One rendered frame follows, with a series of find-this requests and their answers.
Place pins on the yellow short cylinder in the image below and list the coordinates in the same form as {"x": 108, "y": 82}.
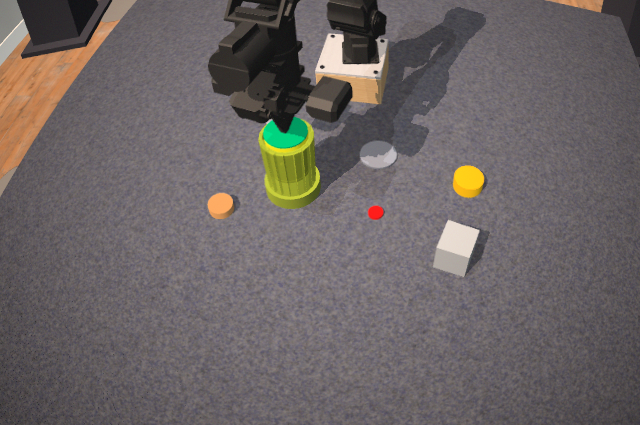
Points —
{"x": 468, "y": 181}

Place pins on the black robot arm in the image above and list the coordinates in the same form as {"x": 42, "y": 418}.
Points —
{"x": 245, "y": 52}

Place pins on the light grey flat disc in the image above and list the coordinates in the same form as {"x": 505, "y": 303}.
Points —
{"x": 378, "y": 155}

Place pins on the orange disc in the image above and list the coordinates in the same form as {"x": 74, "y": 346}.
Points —
{"x": 220, "y": 206}

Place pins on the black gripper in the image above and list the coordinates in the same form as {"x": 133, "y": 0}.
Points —
{"x": 326, "y": 102}

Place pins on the olive-green ribbed jar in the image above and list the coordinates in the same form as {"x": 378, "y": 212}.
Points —
{"x": 289, "y": 160}

